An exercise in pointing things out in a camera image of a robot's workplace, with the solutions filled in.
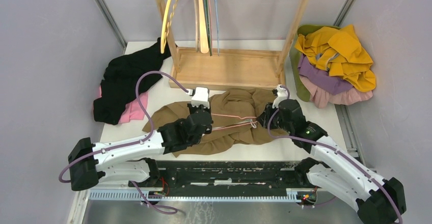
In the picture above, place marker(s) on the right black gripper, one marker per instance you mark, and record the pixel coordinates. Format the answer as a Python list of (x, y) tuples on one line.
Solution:
[(264, 117)]

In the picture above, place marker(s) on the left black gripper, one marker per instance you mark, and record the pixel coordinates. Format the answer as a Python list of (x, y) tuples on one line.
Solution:
[(192, 108)]

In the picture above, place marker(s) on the tan pleated skirt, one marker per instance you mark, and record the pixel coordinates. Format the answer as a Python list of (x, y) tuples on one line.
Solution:
[(232, 112)]

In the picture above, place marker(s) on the pink wire hanger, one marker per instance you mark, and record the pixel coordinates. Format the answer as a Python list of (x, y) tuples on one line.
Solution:
[(234, 121)]

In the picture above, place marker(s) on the yellow garment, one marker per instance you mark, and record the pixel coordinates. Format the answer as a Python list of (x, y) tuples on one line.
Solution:
[(340, 53)]

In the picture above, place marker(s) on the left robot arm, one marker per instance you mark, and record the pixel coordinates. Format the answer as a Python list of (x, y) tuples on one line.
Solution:
[(131, 159)]

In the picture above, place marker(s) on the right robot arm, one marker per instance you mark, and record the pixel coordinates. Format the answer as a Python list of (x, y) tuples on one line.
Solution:
[(337, 168)]

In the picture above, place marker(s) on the wooden hanger rack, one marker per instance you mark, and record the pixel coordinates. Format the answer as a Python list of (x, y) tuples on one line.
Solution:
[(233, 68)]

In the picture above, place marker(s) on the beige wooden hanger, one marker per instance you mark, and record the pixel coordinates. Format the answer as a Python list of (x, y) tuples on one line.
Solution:
[(201, 38)]

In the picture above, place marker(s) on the yellow plastic hanger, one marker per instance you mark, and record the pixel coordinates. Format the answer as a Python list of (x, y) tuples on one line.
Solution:
[(167, 21)]

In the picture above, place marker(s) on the green plastic hanger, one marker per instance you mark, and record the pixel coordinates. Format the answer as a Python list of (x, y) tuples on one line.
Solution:
[(208, 25)]

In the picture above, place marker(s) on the green plastic bin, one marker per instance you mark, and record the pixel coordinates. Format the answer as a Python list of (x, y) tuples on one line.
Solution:
[(295, 57)]

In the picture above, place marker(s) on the light pink ruffled garment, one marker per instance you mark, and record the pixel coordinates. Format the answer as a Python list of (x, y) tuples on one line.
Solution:
[(321, 97)]

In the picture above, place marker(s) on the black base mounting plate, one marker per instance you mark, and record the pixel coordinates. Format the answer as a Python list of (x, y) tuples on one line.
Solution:
[(227, 178)]

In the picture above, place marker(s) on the purple garment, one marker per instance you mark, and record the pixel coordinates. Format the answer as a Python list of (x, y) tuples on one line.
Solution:
[(321, 78)]

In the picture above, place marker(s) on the black garment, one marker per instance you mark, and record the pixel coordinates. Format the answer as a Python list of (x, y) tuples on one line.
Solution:
[(117, 88)]

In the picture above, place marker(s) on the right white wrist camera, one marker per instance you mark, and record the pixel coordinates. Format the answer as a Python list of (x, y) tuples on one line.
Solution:
[(281, 93)]

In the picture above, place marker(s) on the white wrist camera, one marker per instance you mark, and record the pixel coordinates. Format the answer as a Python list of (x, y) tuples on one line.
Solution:
[(200, 96), (281, 93)]

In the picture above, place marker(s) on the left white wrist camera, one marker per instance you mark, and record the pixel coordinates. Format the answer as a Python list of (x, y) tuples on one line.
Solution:
[(200, 96)]

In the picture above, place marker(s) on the aluminium frame rail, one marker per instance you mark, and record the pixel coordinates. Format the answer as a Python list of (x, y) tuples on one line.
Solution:
[(155, 195)]

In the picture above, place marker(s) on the blue wire hanger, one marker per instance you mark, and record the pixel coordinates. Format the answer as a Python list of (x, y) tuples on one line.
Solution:
[(217, 23)]

